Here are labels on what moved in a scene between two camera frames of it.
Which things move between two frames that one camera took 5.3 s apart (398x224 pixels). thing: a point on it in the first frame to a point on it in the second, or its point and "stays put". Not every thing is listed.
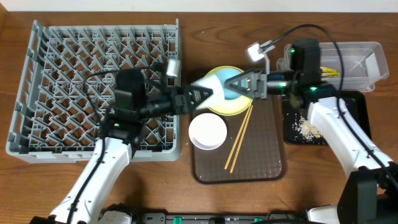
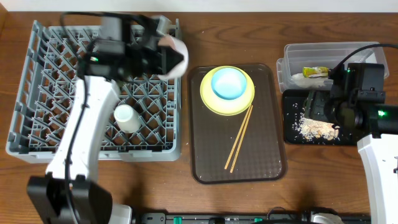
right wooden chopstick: [242, 137] stays put
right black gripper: [262, 86] to [315, 106]
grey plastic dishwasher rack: [67, 85] stays put
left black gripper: [180, 100] to [158, 58]
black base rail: [272, 218] stays put
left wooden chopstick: [237, 137] stays put
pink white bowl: [207, 130] to [180, 67]
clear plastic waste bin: [349, 66] stays put
